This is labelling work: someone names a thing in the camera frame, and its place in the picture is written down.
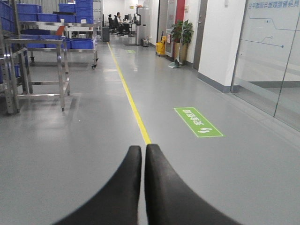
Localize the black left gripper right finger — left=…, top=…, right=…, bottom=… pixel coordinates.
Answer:
left=144, top=144, right=238, bottom=225

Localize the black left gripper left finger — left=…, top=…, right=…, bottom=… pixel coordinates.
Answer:
left=56, top=145, right=142, bottom=225

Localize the steel shelf cart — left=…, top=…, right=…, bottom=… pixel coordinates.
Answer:
left=20, top=0, right=104, bottom=70

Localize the green dustpan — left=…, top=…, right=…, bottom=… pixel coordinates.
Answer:
left=167, top=20, right=189, bottom=69

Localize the yellow mop bucket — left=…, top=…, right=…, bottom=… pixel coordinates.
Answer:
left=156, top=36, right=166, bottom=55

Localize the blue plastic crate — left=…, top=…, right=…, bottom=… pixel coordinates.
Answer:
left=70, top=38, right=94, bottom=49

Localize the tall potted plant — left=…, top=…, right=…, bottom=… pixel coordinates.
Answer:
left=170, top=20, right=195, bottom=63

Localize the seated person at desk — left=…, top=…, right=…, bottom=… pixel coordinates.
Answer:
left=113, top=12, right=129, bottom=35

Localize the steel frame table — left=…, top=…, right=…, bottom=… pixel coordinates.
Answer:
left=0, top=0, right=70, bottom=114

